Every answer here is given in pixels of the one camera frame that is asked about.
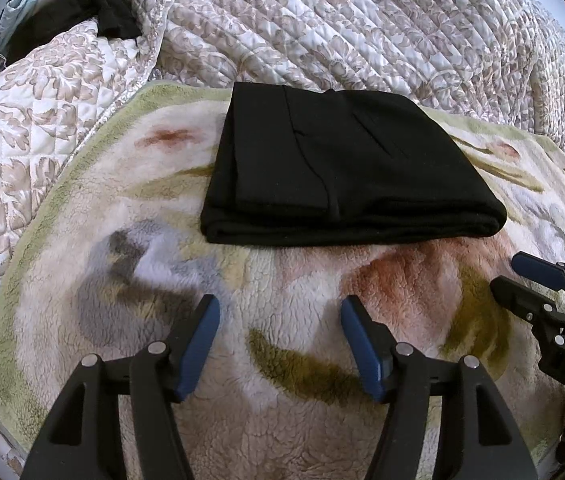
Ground light blue cloth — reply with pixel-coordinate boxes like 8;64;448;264
0;0;40;67

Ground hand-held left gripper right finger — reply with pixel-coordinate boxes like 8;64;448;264
340;294;538;480

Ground black garment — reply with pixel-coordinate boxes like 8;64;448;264
10;0;144;61

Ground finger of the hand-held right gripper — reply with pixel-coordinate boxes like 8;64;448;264
511;252;565;307
490;275;565;331

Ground quilted bedspread with small leaves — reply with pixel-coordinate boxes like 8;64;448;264
127;0;565;153

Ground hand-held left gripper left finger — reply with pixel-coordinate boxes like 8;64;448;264
21;294;222;480

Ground floral fleece blanket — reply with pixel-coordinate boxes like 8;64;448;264
0;80;565;480

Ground black pants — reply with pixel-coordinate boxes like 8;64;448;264
200;81;507;248

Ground quilted cover with large leaves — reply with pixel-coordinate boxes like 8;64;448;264
0;17;164;361

